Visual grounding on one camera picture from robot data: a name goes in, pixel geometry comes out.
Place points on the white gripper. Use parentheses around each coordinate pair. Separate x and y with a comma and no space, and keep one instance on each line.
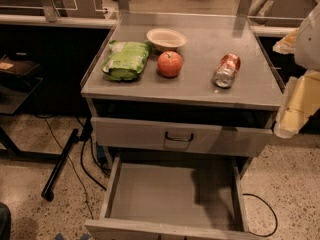
(308,43)

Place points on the red apple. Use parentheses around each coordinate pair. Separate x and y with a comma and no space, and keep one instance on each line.
(169,64)

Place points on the upper closed drawer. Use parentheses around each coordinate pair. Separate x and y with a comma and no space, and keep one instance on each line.
(181,137)

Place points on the grey drawer cabinet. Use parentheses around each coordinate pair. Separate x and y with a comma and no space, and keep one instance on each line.
(191,98)

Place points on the open lower drawer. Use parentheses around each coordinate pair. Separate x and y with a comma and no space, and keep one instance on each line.
(172,197)

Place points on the red soda can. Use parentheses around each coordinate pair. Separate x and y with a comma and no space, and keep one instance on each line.
(226,71)

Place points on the white paper bowl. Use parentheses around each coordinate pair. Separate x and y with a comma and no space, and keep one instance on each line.
(166,39)

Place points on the green chip bag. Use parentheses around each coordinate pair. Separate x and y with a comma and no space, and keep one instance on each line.
(126,60)

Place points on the black stand leg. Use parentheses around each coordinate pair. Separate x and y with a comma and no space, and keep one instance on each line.
(48,190)

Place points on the dark side table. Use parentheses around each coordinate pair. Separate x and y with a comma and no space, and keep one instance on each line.
(17,83)

